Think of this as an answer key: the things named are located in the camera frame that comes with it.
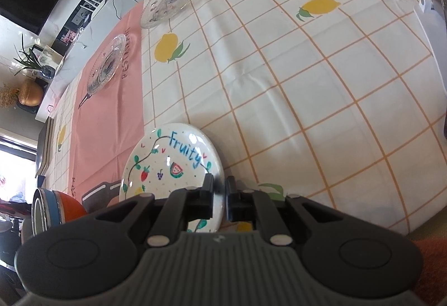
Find checked lemon print tablecloth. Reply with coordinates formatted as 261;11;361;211
35;0;447;234

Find black cable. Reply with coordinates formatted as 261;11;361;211
112;0;140;18

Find brown round vase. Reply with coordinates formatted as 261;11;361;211
18;79;44;107

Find white fruit print plate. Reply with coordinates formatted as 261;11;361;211
119;122;225;233

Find white phone stand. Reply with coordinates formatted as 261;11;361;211
418;0;442;62

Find dried flowers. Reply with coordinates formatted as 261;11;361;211
0;84;20;109

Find patterned clear glass plate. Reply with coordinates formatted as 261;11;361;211
140;0;202;29

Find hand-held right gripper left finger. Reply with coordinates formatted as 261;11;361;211
94;173;215;248

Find white photo frame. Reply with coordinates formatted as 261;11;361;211
35;44;65;65

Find small pink photo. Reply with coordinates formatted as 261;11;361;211
61;28;79;44

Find blue steel bowl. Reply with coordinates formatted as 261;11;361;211
31;188;66;240

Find white router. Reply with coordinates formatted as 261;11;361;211
80;0;105;14

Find plain clear glass plate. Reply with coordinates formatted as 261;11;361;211
84;34;127;95

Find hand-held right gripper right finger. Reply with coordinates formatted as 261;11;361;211
225;176;342;247

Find plant in blue vase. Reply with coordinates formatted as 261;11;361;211
12;34;56;79

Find black hardcover book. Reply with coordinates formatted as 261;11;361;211
35;124;54;177

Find smartphone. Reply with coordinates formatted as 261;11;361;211
433;0;447;139

